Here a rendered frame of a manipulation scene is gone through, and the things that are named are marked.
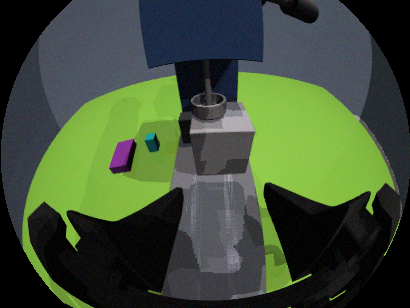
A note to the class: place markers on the small teal block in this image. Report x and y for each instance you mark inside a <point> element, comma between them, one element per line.
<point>151,141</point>

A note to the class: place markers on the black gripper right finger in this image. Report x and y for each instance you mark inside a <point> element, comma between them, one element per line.
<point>306,228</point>

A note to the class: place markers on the purple rectangular block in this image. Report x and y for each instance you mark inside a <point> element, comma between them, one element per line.
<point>123,156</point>

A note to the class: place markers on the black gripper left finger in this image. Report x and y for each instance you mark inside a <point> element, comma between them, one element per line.
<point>143,240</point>

